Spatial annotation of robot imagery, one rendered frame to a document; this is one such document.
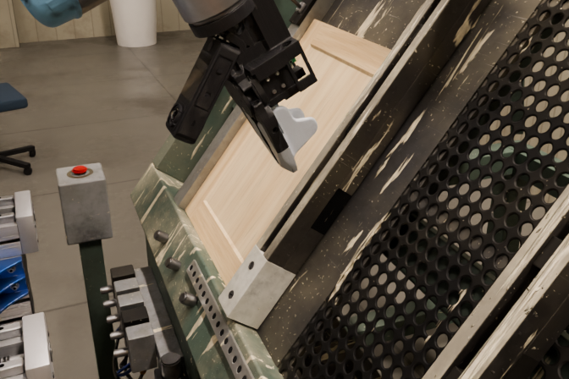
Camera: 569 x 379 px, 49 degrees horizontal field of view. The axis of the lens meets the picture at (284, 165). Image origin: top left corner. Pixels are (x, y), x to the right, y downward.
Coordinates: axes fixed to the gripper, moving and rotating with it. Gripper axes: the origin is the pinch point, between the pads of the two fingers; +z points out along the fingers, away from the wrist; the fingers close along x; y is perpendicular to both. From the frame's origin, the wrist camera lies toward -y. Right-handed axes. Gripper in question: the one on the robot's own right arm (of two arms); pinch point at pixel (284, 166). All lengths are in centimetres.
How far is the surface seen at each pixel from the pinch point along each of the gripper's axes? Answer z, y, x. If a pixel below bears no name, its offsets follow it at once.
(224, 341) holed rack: 37.2, -20.8, 23.2
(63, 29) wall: 116, -32, 754
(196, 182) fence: 35, -9, 74
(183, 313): 41, -26, 41
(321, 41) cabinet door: 17, 32, 64
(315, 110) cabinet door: 23, 20, 49
